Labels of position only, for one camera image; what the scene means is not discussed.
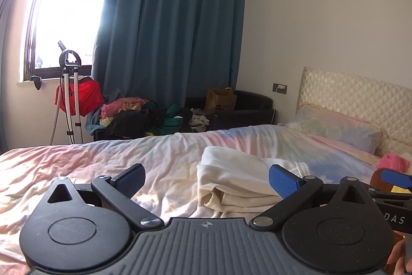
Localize white patterned cloth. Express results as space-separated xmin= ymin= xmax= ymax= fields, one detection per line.
xmin=189 ymin=113 xmax=212 ymax=131

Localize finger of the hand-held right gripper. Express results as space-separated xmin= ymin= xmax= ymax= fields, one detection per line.
xmin=380 ymin=167 xmax=412 ymax=190

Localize garment steamer stand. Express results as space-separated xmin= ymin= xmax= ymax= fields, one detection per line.
xmin=48 ymin=40 xmax=85 ymax=145

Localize cream quilted headboard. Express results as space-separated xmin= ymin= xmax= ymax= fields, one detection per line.
xmin=296 ymin=66 xmax=412 ymax=163

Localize black sofa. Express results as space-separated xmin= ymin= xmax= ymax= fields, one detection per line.
xmin=185 ymin=90 xmax=276 ymax=132

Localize red bag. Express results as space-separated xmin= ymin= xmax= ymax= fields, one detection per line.
xmin=55 ymin=77 xmax=105 ymax=117

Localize pink clothes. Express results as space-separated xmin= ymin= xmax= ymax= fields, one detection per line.
xmin=101 ymin=97 xmax=149 ymax=120

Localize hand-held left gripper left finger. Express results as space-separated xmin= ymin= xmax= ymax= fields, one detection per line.
xmin=47 ymin=163 xmax=165 ymax=231

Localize window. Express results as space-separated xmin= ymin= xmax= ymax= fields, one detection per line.
xmin=24 ymin=0 xmax=115 ymax=83

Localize cream pants with black band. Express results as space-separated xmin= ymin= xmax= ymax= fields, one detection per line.
xmin=196 ymin=146 xmax=312 ymax=215

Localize pastel pillow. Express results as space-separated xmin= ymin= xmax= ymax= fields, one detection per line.
xmin=285 ymin=101 xmax=389 ymax=155

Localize pink cloth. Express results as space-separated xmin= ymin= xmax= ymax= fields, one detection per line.
xmin=375 ymin=153 xmax=411 ymax=173

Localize green cloth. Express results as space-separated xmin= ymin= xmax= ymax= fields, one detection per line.
xmin=162 ymin=103 xmax=185 ymax=128

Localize brown cardboard box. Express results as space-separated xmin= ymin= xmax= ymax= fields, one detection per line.
xmin=205 ymin=87 xmax=238 ymax=115

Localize brown wooden object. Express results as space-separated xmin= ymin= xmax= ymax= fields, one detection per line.
xmin=370 ymin=168 xmax=392 ymax=192

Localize wide teal curtain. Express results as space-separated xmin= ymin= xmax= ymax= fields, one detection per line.
xmin=91 ymin=0 xmax=248 ymax=134

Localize black clothes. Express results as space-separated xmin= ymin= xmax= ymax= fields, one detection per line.
xmin=106 ymin=100 xmax=194 ymax=138

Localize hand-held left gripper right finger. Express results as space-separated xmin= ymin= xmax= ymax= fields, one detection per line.
xmin=249 ymin=164 xmax=376 ymax=229

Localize person's right hand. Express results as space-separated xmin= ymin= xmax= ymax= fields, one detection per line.
xmin=386 ymin=239 xmax=409 ymax=275

